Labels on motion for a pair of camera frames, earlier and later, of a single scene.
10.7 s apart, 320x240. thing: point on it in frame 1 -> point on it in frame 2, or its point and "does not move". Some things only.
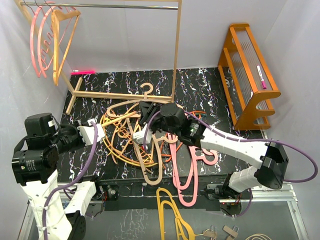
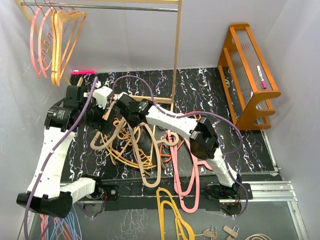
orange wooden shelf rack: (246, 79) does not move
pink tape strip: (82, 73) does not move
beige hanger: (147, 88) -> (100, 147)
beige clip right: (233, 232) does not move
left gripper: (82, 129) -> (106, 125)
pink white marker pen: (262, 78) does not move
